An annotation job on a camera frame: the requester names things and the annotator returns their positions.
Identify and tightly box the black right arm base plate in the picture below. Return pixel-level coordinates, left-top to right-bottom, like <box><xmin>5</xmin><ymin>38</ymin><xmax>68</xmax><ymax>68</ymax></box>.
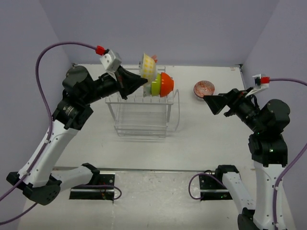
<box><xmin>199</xmin><ymin>173</ymin><xmax>233</xmax><ymax>201</ymax></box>

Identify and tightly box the red rim zigzag bowl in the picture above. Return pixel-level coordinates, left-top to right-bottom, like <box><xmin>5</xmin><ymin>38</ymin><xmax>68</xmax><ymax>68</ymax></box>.
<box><xmin>193</xmin><ymin>80</ymin><xmax>215</xmax><ymax>100</ymax></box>

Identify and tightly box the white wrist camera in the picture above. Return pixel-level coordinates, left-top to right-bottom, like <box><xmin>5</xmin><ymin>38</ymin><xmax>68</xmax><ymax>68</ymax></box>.
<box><xmin>245</xmin><ymin>74</ymin><xmax>270</xmax><ymax>97</ymax></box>
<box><xmin>100</xmin><ymin>49</ymin><xmax>122</xmax><ymax>80</ymax></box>

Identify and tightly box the white wire dish rack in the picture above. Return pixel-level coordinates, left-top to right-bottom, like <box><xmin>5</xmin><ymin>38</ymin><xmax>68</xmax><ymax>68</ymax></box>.
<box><xmin>105</xmin><ymin>67</ymin><xmax>180</xmax><ymax>138</ymax></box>

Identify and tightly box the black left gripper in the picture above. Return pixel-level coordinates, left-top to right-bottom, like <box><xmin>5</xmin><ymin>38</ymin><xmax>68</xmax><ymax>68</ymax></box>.
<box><xmin>82</xmin><ymin>63</ymin><xmax>147</xmax><ymax>104</ymax></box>

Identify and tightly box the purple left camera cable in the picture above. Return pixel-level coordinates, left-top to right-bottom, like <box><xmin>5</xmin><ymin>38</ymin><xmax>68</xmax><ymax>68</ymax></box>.
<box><xmin>0</xmin><ymin>42</ymin><xmax>122</xmax><ymax>224</ymax></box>

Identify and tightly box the lime green bowl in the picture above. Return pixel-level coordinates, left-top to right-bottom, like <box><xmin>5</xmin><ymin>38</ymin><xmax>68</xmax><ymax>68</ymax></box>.
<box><xmin>151</xmin><ymin>73</ymin><xmax>162</xmax><ymax>96</ymax></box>

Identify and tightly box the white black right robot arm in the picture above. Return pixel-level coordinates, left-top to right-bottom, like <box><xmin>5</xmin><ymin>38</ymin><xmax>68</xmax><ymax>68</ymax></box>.
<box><xmin>203</xmin><ymin>89</ymin><xmax>290</xmax><ymax>230</ymax></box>

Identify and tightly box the orange clip on grey block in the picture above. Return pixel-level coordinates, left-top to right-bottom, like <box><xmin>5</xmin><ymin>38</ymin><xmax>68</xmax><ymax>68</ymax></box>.
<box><xmin>139</xmin><ymin>55</ymin><xmax>158</xmax><ymax>65</ymax></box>

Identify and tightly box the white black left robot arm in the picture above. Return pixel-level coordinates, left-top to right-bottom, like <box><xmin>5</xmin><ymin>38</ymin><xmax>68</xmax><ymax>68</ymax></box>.
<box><xmin>6</xmin><ymin>66</ymin><xmax>148</xmax><ymax>206</ymax></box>

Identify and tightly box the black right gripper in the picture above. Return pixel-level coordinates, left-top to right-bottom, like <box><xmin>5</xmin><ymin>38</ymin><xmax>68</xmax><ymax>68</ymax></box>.
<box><xmin>204</xmin><ymin>86</ymin><xmax>265</xmax><ymax>132</ymax></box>

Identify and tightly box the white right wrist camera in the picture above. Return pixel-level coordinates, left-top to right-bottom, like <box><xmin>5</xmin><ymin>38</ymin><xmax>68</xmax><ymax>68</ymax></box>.
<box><xmin>245</xmin><ymin>74</ymin><xmax>270</xmax><ymax>97</ymax></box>

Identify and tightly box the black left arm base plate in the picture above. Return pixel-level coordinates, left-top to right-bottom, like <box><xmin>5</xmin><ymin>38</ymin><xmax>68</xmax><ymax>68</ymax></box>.
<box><xmin>69</xmin><ymin>172</ymin><xmax>116</xmax><ymax>201</ymax></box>

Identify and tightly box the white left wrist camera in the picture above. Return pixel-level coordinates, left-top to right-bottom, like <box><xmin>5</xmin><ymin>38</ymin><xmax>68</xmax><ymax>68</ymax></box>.
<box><xmin>100</xmin><ymin>49</ymin><xmax>122</xmax><ymax>80</ymax></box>

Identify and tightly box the white green orange patterned bowl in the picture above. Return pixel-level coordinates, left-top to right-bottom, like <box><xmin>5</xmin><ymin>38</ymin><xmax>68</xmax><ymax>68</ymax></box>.
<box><xmin>143</xmin><ymin>83</ymin><xmax>152</xmax><ymax>97</ymax></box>

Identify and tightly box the yellow rim patterned bowl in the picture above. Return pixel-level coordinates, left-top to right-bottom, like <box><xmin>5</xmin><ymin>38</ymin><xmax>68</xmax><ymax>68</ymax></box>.
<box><xmin>140</xmin><ymin>53</ymin><xmax>157</xmax><ymax>83</ymax></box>

